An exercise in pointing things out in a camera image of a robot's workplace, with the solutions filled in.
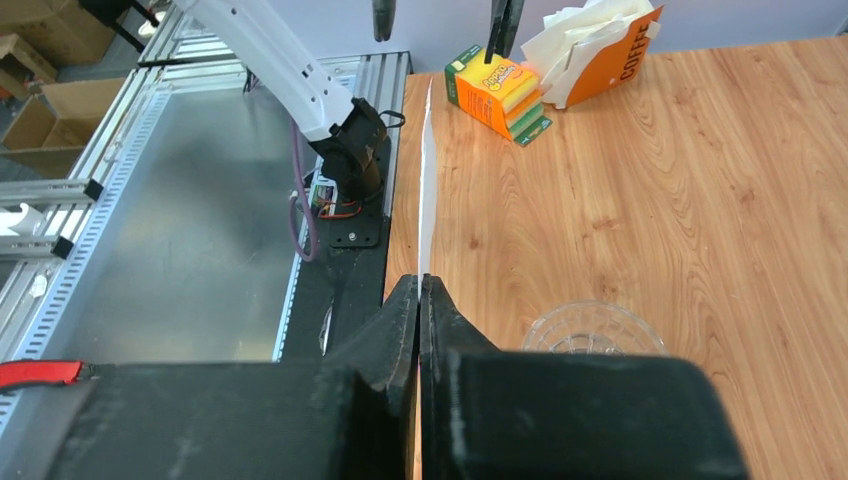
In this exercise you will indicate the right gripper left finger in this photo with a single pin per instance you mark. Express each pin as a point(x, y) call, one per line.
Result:
point(346, 415)

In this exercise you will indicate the clear glass dripper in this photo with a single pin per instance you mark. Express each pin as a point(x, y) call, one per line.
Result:
point(593, 327)

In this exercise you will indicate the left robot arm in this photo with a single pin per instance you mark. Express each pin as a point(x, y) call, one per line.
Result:
point(345, 131)

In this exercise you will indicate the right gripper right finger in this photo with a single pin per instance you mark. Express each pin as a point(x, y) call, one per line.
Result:
point(488, 413)

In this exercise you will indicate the white paper coffee filter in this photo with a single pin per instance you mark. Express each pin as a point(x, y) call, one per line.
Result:
point(428, 190)

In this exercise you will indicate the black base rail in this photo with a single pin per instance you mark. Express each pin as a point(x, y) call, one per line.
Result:
point(329, 298)

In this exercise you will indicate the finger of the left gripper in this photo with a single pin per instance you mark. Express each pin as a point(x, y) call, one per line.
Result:
point(383, 14)
point(504, 24)

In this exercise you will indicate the orange coffee filter holder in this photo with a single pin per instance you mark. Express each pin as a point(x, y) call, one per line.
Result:
point(607, 58)

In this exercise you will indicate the stack of paper filters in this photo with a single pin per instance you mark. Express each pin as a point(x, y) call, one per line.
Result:
point(547, 53)

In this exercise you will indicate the cardboard boxes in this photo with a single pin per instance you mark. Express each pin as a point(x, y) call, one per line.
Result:
point(56, 120)

